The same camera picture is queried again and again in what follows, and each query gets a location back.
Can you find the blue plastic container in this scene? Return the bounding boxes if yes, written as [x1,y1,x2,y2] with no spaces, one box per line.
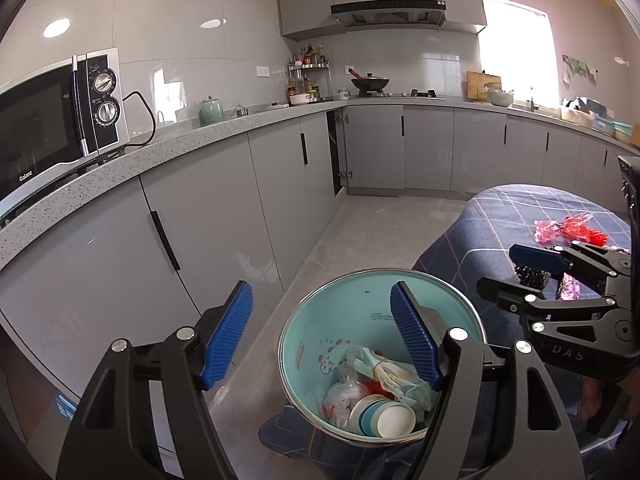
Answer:
[592,107,617,136]

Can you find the large pale bowl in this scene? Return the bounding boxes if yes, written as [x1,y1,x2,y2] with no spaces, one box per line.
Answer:
[482,87,515,108]

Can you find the black range hood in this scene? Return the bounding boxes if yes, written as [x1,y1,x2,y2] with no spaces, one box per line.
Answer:
[330,0,447,28]

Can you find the black silver microwave oven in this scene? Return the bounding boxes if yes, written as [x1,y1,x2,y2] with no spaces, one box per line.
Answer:
[0,47,132,216]

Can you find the metal spice rack with bottles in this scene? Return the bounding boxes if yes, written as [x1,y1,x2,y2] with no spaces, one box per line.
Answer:
[286,44,333,102]

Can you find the wooden cutting board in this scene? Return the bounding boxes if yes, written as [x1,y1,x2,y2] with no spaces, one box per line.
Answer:
[466,71,502,102]

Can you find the red foam net sleeve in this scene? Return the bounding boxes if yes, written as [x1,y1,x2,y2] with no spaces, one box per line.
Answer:
[562,214,608,246]

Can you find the green ceramic jar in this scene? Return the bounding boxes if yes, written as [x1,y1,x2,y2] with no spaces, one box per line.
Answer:
[200,96,224,127]

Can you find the white dish basin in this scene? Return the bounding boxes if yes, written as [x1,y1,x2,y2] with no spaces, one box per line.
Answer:
[560,97,598,128]

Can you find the blue plaid tablecloth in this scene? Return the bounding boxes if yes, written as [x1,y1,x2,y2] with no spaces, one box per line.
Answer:
[257,184,640,480]

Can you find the teal trash bin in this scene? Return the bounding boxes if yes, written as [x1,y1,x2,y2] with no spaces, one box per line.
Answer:
[276,269,488,448]

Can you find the purple snack wrapper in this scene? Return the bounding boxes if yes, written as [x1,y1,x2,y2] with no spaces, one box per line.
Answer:
[555,270,583,301]

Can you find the person's right hand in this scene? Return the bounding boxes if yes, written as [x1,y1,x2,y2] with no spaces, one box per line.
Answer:
[581,377,608,426]

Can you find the gas stove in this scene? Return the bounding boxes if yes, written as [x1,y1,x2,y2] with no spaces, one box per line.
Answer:
[357,89,447,100]

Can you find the black foam net sleeve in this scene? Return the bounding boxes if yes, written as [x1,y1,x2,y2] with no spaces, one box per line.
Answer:
[515,260,556,291]

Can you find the black wok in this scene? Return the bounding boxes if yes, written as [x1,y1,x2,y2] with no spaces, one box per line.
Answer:
[350,67,391,95]

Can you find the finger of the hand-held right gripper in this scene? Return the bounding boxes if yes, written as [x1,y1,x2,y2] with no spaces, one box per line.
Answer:
[509,241,633,282]
[476,276,622,324]

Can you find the grey kitchen counter cabinets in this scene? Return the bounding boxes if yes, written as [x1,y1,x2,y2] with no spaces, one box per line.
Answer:
[0,95,640,391]

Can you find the striped paper cup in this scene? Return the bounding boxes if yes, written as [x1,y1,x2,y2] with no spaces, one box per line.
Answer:
[349,394,417,438]

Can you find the black power cable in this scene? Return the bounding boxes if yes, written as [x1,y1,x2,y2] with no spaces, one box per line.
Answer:
[120,91,157,150]

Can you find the pale green plastic bag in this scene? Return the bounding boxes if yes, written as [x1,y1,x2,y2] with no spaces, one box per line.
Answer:
[345,345,441,413]

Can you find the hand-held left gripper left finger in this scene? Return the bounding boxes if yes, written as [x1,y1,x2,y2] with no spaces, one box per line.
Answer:
[55,280,255,480]

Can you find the hanging cloths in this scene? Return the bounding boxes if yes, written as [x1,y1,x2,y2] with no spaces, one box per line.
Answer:
[561,54,600,83]

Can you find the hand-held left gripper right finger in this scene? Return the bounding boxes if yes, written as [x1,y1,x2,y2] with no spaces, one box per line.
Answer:
[389,280,586,480]

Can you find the bright window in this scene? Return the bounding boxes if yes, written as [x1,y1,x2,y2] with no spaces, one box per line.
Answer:
[479,0,558,108]

